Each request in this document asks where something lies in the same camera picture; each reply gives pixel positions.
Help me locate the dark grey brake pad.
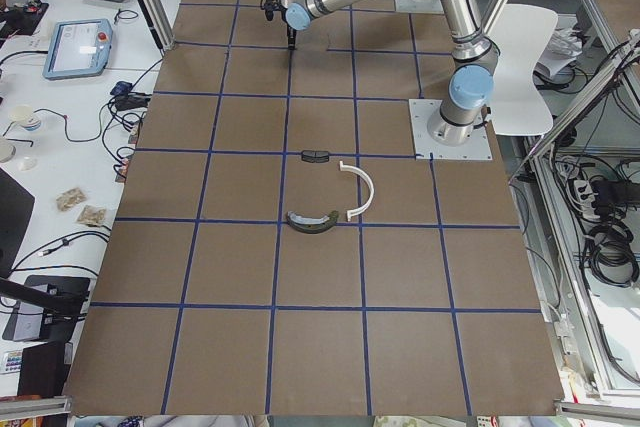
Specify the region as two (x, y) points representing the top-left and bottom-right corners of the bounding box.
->
(300, 150), (330, 163)

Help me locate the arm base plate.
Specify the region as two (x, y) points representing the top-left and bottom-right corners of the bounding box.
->
(408, 99), (492, 162)
(394, 0), (444, 15)

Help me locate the white curved plastic part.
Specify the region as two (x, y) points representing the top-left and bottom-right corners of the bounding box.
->
(338, 161), (375, 222)

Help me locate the near blue teach pendant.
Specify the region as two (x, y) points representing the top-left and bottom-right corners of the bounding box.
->
(43, 18), (113, 80)

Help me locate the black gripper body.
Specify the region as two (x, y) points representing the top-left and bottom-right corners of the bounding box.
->
(263, 0), (295, 32)

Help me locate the green curved brake shoe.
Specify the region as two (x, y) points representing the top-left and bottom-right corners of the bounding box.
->
(286, 210), (339, 234)

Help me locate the white plastic chair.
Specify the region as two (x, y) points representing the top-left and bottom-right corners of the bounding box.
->
(488, 4), (558, 136)

